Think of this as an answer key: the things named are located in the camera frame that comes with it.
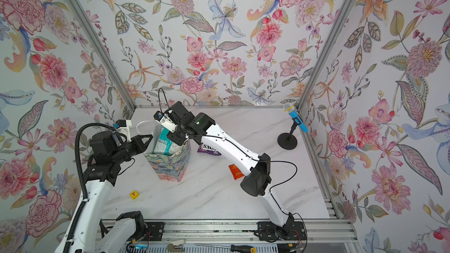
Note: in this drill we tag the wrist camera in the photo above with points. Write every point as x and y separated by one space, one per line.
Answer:
164 120
123 126

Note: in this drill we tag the purple Fox's berries candy bag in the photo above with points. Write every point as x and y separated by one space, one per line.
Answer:
208 150

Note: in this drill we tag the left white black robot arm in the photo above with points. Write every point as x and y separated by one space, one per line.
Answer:
97 184

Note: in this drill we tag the teal snack packet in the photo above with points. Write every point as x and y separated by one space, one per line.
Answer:
164 146

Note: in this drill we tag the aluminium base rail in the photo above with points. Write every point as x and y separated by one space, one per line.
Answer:
222 231

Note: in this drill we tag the blue microphone on stand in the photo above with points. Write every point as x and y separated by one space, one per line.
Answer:
287 140

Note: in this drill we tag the small yellow cube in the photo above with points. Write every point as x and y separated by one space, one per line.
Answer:
134 195

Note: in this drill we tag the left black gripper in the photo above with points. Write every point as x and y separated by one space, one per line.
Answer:
133 144

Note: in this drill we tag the red snack packet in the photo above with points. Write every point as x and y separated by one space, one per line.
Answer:
236 172

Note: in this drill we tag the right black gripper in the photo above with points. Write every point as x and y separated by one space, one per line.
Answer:
177 135

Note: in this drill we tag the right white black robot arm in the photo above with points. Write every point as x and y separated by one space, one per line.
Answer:
256 168

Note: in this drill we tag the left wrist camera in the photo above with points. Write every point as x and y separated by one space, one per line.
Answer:
123 126

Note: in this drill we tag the floral paper gift bag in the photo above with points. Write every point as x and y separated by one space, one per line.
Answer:
170 168

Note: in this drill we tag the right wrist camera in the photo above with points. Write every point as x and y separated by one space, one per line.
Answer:
164 120

